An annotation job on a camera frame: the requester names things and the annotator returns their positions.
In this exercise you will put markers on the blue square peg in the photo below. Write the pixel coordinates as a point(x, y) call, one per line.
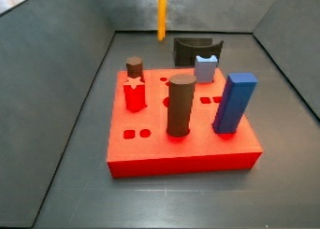
point(234, 100)

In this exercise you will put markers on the light blue notched peg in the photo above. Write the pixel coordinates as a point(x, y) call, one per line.
point(205, 69)

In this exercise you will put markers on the red star peg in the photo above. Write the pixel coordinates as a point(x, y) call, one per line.
point(134, 94)

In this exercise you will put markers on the brown hexagon peg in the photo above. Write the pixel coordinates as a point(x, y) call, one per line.
point(134, 67)

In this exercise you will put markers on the yellow square-circle peg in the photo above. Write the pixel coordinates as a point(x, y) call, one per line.
point(161, 19)

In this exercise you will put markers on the dark grey cylinder peg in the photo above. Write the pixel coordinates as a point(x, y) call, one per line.
point(181, 95)

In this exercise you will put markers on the black curved block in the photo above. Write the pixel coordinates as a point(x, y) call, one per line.
point(187, 48)

